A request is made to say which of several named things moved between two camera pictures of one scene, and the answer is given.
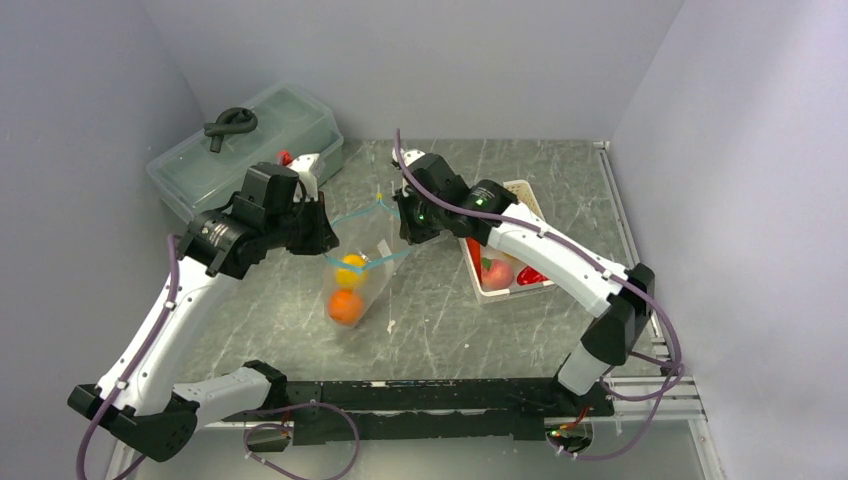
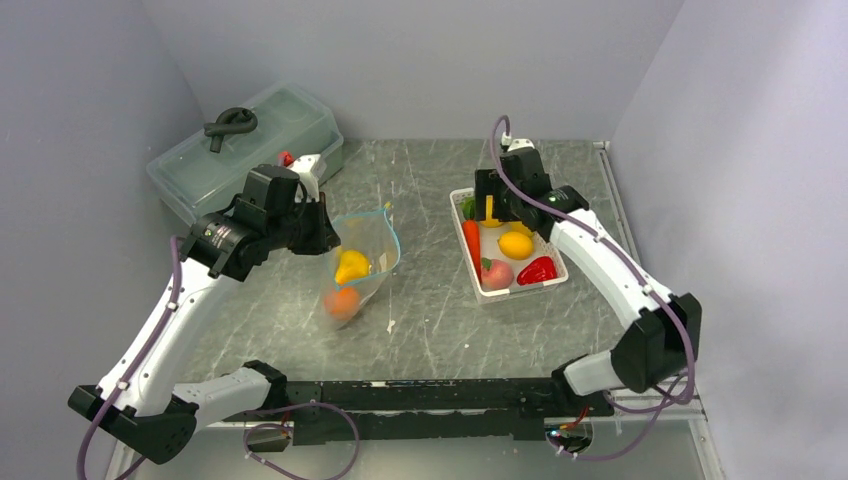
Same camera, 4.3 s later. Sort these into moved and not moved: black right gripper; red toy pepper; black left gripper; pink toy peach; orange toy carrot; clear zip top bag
Moved: clear zip top bag; black right gripper
Not moved: black left gripper; pink toy peach; red toy pepper; orange toy carrot
